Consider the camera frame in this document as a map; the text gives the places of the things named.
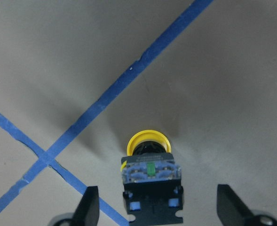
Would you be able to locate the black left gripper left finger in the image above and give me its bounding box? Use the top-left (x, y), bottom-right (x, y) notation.
top-left (72, 186), bottom-right (99, 226)

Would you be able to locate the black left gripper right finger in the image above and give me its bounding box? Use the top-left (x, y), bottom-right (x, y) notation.
top-left (216, 184), bottom-right (258, 226)

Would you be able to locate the yellow push button switch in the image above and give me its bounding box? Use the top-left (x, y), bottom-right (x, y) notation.
top-left (120, 129), bottom-right (183, 226)

